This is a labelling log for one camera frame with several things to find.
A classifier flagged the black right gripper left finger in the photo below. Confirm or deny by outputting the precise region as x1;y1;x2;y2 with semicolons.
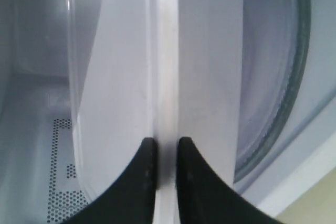
64;137;158;224

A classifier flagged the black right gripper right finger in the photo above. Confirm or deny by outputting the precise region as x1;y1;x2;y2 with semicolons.
176;137;280;224

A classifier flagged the white plastic lidded container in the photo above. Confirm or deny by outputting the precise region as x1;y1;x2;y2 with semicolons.
66;0;243;223

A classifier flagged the white Midea microwave oven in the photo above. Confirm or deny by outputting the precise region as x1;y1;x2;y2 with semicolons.
1;0;335;223

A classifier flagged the glass turntable plate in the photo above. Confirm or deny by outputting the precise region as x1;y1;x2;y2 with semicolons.
234;0;311;183

